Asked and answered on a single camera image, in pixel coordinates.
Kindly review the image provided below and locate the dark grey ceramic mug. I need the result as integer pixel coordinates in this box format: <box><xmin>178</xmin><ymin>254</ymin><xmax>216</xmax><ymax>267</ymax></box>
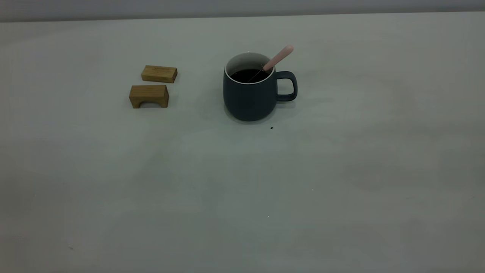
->
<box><xmin>222</xmin><ymin>52</ymin><xmax>298</xmax><ymax>122</ymax></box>

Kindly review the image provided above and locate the pink handled metal spoon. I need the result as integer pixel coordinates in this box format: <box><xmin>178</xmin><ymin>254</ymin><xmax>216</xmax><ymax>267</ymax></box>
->
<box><xmin>248</xmin><ymin>45</ymin><xmax>294</xmax><ymax>83</ymax></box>

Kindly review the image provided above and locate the arched wooden block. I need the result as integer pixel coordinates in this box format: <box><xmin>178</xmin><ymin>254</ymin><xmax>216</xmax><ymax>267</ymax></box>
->
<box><xmin>129</xmin><ymin>85</ymin><xmax>169</xmax><ymax>109</ymax></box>

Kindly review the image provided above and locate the flat wooden block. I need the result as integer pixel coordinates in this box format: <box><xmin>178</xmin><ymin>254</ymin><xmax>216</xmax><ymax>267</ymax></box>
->
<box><xmin>141</xmin><ymin>65</ymin><xmax>178</xmax><ymax>84</ymax></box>

